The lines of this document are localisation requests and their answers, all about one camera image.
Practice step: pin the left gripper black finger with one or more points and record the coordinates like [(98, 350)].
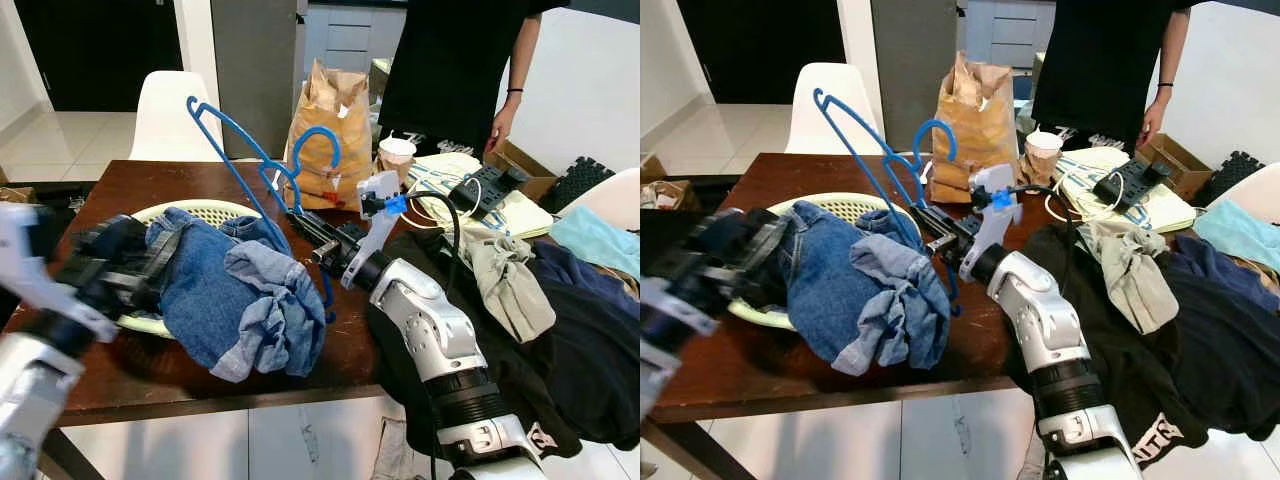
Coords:
[(775, 265), (125, 230), (165, 262), (745, 222)]

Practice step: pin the blue denim shorts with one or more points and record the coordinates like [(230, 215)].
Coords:
[(830, 290), (210, 300)]

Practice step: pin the blue plastic hanger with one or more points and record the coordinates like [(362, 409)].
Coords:
[(935, 123), (318, 131)]

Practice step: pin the light grey-green shirt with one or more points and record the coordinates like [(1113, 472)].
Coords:
[(1135, 280), (515, 290)]

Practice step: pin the person's left forearm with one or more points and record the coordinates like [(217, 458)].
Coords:
[(522, 60), (1172, 55)]

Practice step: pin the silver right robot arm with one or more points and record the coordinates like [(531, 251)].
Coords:
[(430, 320), (1040, 320)]

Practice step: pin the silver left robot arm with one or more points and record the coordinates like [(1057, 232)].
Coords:
[(30, 400), (655, 390)]

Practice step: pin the person's left hand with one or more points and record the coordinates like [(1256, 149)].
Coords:
[(500, 128), (1153, 120)]

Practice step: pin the pale yellow plastic basket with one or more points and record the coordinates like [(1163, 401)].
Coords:
[(200, 210), (850, 203)]

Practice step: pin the small cardboard box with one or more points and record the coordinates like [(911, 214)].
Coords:
[(665, 195), (15, 195)]

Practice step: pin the white paper cup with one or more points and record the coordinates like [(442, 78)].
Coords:
[(1043, 155), (397, 160)]

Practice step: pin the teal cloth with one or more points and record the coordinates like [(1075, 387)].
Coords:
[(600, 240), (1240, 230)]

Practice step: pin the navy blue cloth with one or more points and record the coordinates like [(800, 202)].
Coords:
[(590, 290), (1230, 330)]

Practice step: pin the brown paper bag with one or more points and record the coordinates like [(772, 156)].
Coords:
[(345, 110), (985, 110)]

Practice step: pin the white plastic chair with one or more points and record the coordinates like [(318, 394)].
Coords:
[(615, 190), (175, 115), (835, 105), (1260, 195)]

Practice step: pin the black grid mat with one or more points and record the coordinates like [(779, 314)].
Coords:
[(1238, 175), (585, 180)]

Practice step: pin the dark double door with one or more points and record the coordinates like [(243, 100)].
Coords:
[(760, 50), (100, 50)]

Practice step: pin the white drawer cabinet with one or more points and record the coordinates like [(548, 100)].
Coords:
[(1000, 40), (345, 45)]

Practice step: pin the black garment with white print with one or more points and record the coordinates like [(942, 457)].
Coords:
[(1130, 390), (560, 390)]

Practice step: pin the open cardboard box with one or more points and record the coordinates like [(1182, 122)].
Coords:
[(530, 170), (1185, 160)]

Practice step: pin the person in black clothes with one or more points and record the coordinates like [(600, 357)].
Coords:
[(450, 60), (1100, 60)]

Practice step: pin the white crumpled cloth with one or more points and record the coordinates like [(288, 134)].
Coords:
[(400, 455)]

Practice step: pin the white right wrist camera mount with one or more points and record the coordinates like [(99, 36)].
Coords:
[(380, 190), (995, 185)]

